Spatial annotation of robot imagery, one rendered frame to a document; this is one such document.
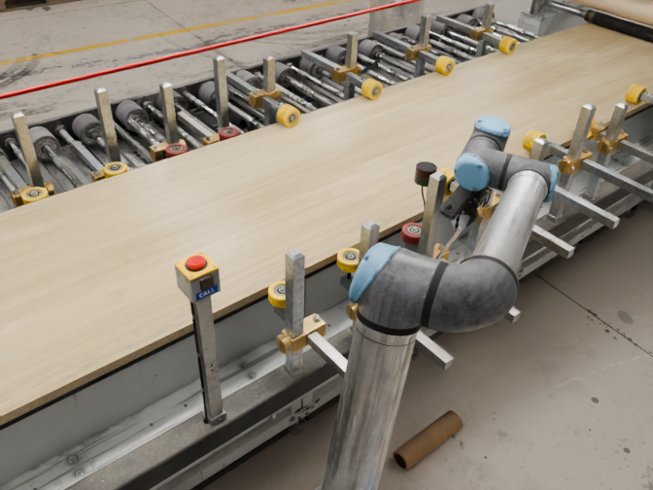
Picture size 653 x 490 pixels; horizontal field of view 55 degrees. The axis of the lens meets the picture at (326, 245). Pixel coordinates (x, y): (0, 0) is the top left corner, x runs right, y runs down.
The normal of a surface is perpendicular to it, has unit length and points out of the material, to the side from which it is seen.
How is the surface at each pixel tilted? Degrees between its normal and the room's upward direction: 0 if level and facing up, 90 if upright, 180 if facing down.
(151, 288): 0
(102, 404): 90
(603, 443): 0
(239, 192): 0
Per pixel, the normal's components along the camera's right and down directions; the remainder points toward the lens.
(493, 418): 0.04, -0.79
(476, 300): 0.27, 0.04
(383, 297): -0.40, 0.28
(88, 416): 0.63, 0.50
